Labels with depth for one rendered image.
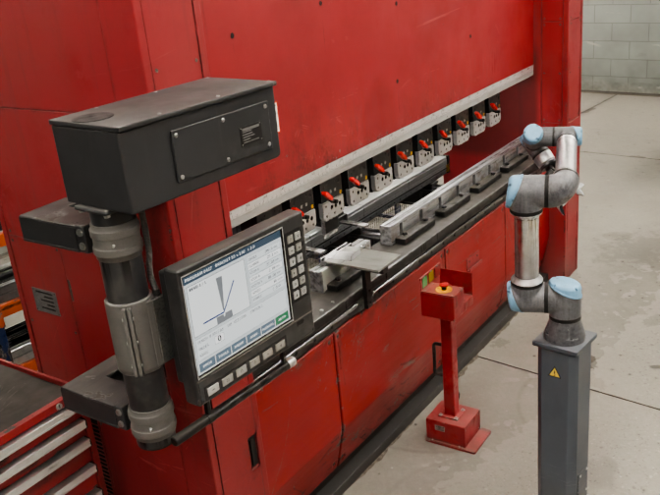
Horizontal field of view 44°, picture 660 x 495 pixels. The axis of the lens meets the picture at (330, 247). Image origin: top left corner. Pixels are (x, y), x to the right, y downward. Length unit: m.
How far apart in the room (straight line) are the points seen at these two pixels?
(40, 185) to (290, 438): 1.32
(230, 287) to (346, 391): 1.56
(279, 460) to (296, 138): 1.22
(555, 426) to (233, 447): 1.27
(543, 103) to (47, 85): 3.35
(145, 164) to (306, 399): 1.67
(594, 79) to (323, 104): 8.06
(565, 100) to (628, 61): 5.77
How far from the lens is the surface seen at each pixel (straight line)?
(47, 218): 2.09
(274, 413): 3.11
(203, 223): 2.47
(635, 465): 3.91
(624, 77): 10.95
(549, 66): 5.16
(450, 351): 3.75
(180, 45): 2.37
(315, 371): 3.27
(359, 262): 3.36
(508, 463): 3.86
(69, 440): 2.80
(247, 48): 2.90
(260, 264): 2.08
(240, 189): 2.90
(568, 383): 3.21
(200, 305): 1.96
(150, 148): 1.82
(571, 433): 3.34
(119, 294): 1.97
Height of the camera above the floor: 2.29
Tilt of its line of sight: 21 degrees down
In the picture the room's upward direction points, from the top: 6 degrees counter-clockwise
